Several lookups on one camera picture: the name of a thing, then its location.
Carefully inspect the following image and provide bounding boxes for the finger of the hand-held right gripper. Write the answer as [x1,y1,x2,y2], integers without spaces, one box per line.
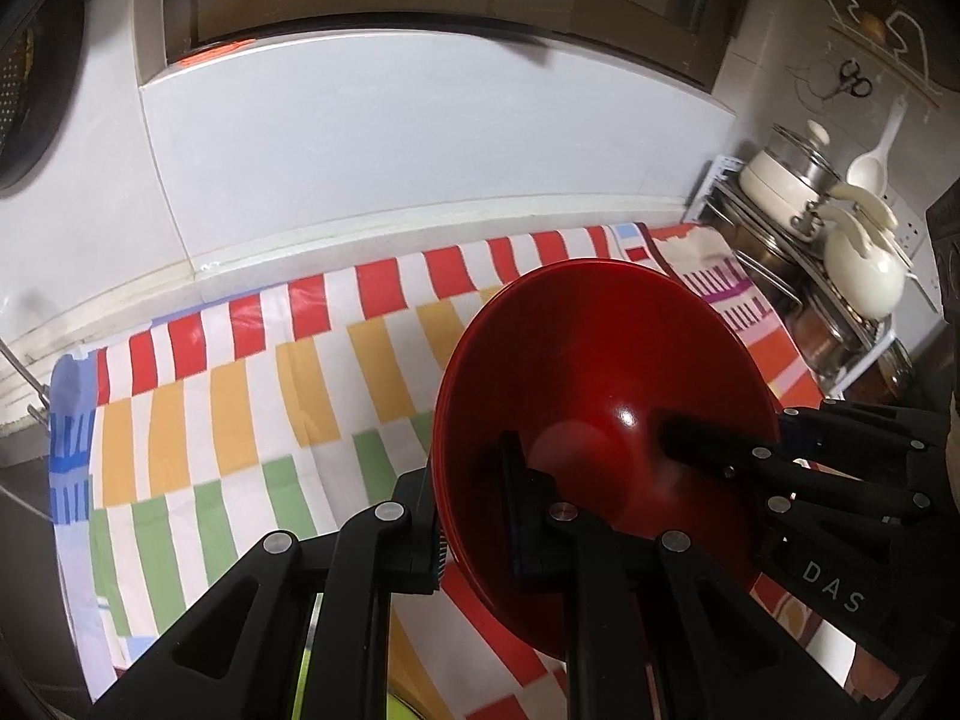
[777,400,960,493]
[658,409,931,517]

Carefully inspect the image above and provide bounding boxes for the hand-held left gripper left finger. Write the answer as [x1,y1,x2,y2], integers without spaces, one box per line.
[90,465,451,720]

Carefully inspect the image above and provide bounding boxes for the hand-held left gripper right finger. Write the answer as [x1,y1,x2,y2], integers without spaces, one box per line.
[499,431,856,720]

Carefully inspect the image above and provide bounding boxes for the red and black bowl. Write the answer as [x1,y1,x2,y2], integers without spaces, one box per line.
[431,259,781,661]

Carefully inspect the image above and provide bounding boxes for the green plate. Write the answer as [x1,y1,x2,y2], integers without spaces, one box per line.
[289,592,421,720]

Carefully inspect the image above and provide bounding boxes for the person's right hand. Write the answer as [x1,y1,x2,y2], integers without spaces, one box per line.
[847,652,902,706]

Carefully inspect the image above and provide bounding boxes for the white shelf rack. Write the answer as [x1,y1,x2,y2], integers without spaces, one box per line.
[821,315,901,400]

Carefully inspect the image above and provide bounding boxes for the cream ceramic kettle pot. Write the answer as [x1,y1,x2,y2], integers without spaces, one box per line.
[821,202,912,320]

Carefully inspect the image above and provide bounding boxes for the red-bordered printed towel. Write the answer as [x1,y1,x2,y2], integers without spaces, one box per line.
[611,221,826,406]

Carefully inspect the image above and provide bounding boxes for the colourful striped tablecloth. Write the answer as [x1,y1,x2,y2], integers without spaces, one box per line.
[49,221,826,720]

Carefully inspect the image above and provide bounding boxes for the white pot with lid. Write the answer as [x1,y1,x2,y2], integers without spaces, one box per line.
[739,120,841,222]

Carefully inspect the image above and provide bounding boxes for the white plastic ladle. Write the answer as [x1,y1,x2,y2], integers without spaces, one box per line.
[846,101,908,192]

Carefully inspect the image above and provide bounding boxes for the black kitchen scissors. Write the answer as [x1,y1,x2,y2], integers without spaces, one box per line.
[821,60,875,102]

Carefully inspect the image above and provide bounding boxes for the blue and tan printed towel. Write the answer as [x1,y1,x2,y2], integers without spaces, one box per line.
[46,352,102,683]

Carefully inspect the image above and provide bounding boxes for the thin gooseneck faucet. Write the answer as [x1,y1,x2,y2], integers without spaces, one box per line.
[0,337,53,428]

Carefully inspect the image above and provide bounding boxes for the black frying pan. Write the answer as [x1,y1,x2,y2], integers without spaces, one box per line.
[0,15,83,192]

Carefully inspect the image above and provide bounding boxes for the white wall socket panel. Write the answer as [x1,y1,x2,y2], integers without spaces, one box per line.
[885,195,927,256]

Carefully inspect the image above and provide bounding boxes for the white wire wall rack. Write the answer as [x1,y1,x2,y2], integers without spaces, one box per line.
[806,0,946,110]

